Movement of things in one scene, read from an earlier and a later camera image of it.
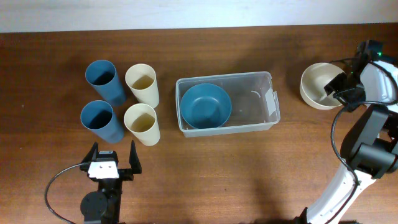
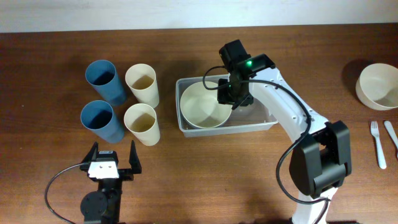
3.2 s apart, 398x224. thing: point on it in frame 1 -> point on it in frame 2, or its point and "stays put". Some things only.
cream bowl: x=313 y=80 -> x=199 y=105
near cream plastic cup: x=141 y=119 stays put
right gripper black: x=351 y=102 -> x=222 y=98
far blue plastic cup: x=102 y=75 stays put
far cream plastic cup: x=142 y=81 stays put
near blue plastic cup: x=100 y=117 stays put
